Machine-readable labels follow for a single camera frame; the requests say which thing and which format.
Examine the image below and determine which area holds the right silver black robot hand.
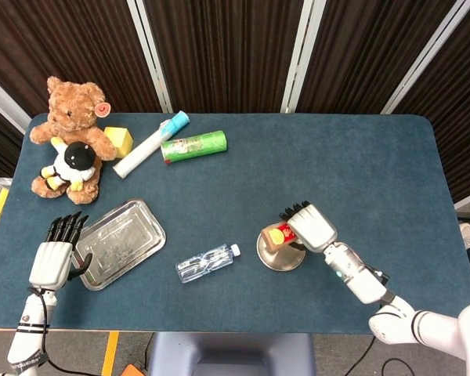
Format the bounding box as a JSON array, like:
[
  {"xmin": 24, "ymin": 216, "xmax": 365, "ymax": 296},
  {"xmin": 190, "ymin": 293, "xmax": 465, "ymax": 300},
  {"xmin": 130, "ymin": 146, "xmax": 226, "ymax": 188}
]
[{"xmin": 278, "ymin": 201, "xmax": 338, "ymax": 254}]

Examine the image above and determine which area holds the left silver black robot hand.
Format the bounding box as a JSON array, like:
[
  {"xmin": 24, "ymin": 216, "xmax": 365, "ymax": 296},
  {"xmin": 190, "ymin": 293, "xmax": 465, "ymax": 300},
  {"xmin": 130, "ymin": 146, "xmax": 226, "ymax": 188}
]
[{"xmin": 28, "ymin": 211, "xmax": 93, "ymax": 291}]

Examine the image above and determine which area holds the clear plastic water bottle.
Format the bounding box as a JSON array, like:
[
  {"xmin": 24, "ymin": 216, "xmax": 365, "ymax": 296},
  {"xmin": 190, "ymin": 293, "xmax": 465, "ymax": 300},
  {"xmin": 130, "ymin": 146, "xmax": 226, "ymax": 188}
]
[{"xmin": 175, "ymin": 243, "xmax": 242, "ymax": 284}]

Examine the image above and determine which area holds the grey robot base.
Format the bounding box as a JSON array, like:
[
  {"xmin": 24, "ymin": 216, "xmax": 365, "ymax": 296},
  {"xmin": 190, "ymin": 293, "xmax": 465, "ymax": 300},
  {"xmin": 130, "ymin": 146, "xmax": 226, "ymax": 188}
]
[{"xmin": 146, "ymin": 331, "xmax": 316, "ymax": 376}]

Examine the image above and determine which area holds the round steel plate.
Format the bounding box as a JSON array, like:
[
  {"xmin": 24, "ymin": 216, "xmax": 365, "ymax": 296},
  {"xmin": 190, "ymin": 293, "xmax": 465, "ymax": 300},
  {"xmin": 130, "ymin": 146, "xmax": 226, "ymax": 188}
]
[{"xmin": 256, "ymin": 230, "xmax": 307, "ymax": 273}]

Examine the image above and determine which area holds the rectangular steel tray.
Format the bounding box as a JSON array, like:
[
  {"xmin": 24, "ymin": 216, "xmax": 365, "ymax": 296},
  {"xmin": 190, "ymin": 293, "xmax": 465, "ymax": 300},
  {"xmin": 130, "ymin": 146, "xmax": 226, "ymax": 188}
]
[{"xmin": 72, "ymin": 198, "xmax": 167, "ymax": 291}]

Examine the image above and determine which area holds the blue felt table mat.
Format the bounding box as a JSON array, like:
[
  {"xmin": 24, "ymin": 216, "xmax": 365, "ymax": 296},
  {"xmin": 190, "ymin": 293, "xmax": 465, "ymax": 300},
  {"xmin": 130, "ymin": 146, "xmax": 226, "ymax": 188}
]
[{"xmin": 0, "ymin": 112, "xmax": 470, "ymax": 336}]

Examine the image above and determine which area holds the black white plush toy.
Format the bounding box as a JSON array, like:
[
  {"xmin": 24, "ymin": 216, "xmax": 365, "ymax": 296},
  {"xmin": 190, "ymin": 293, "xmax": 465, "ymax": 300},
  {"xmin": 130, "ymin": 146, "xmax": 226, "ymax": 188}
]
[{"xmin": 40, "ymin": 136, "xmax": 96, "ymax": 193}]

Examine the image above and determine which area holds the brown folding screen panel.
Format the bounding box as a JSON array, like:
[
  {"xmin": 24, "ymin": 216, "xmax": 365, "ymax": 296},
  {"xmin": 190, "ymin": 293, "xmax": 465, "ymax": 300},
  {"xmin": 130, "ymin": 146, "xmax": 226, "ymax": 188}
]
[
  {"xmin": 0, "ymin": 72, "xmax": 31, "ymax": 179},
  {"xmin": 0, "ymin": 0, "xmax": 173, "ymax": 118},
  {"xmin": 381, "ymin": 0, "xmax": 470, "ymax": 208},
  {"xmin": 127, "ymin": 0, "xmax": 326, "ymax": 114},
  {"xmin": 281, "ymin": 0, "xmax": 470, "ymax": 115}
]

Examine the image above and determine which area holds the green chip can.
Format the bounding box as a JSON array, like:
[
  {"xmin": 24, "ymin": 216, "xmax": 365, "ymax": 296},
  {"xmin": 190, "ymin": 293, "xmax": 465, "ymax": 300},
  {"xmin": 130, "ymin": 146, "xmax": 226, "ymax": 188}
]
[{"xmin": 160, "ymin": 129, "xmax": 229, "ymax": 166}]

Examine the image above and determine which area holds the yellow sponge block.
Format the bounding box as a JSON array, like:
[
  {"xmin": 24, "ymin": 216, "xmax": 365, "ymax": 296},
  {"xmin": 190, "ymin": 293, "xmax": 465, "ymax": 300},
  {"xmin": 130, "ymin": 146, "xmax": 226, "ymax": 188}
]
[{"xmin": 103, "ymin": 125, "xmax": 134, "ymax": 159}]

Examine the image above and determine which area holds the white roll with blue end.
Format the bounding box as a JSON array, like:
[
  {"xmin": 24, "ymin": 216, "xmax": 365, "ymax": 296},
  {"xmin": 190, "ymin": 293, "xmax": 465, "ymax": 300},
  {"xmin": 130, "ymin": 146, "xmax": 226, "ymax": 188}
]
[{"xmin": 112, "ymin": 110, "xmax": 191, "ymax": 179}]

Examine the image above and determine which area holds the brown teddy bear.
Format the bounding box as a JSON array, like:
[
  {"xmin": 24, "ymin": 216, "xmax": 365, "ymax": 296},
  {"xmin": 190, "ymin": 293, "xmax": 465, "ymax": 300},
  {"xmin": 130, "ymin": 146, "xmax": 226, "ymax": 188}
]
[{"xmin": 29, "ymin": 75, "xmax": 118, "ymax": 205}]

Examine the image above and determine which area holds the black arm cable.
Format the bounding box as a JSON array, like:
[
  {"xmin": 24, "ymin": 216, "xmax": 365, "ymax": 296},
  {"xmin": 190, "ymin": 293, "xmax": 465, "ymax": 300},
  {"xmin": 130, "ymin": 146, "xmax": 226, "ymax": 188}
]
[{"xmin": 27, "ymin": 287, "xmax": 78, "ymax": 376}]

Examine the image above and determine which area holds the black floor cable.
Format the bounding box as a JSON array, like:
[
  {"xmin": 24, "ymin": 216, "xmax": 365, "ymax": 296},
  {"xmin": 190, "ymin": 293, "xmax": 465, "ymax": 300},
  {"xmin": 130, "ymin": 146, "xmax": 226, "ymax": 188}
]
[{"xmin": 381, "ymin": 358, "xmax": 414, "ymax": 376}]

